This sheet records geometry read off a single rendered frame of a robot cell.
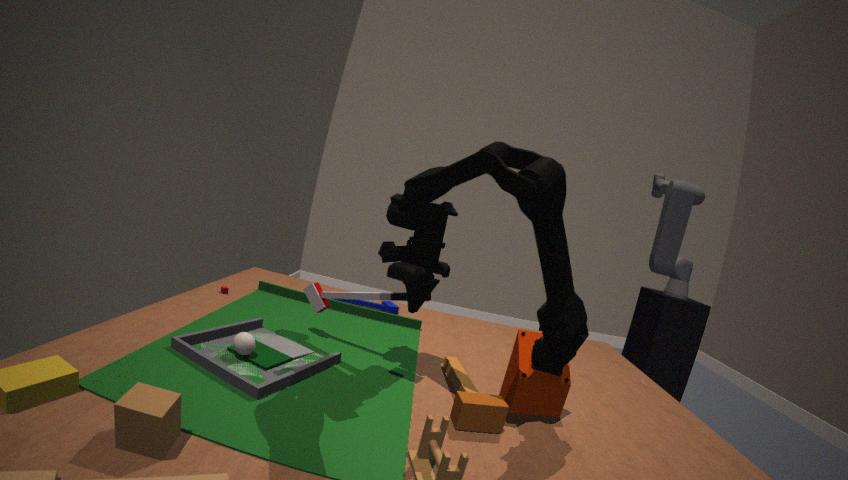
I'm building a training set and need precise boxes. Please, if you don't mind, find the white ball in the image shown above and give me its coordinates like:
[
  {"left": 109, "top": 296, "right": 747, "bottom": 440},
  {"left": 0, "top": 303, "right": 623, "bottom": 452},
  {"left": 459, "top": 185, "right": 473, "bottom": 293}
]
[{"left": 233, "top": 332, "right": 256, "bottom": 355}]

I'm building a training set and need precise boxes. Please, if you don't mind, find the yellow rectangular block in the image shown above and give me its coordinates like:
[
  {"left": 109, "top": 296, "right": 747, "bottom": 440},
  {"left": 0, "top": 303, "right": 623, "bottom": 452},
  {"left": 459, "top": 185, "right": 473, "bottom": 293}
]
[{"left": 0, "top": 355, "right": 79, "bottom": 414}]

